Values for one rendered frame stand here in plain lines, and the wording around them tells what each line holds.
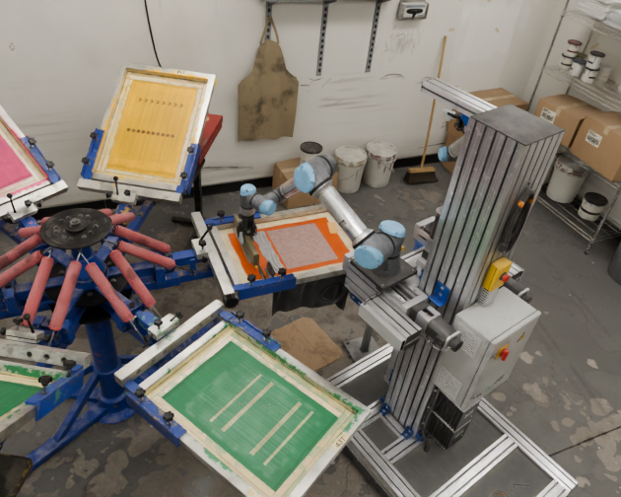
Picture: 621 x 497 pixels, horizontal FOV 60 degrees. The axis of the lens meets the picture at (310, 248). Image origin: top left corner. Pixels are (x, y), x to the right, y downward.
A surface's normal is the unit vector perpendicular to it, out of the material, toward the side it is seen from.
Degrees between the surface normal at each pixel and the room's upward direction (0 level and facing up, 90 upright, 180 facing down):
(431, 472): 0
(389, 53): 90
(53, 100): 90
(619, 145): 88
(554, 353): 0
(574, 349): 0
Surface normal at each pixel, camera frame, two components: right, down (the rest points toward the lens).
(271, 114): -0.15, 0.62
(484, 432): 0.09, -0.77
